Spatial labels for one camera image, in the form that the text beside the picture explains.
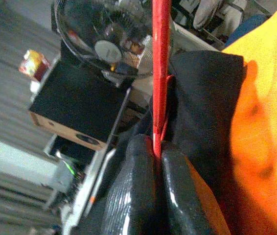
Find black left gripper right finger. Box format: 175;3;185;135
162;141;219;235

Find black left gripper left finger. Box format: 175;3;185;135
101;133;163;235

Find black shorts with white stripes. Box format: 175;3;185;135
114;50;248;235

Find red clothes hanger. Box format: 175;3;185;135
151;0;176;157

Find black box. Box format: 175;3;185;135
27;58;132;152

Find orange shirt with black trim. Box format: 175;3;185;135
185;4;277;235

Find red yellow carton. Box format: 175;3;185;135
18;48;51;83

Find black standing fan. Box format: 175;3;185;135
51;0;176;77

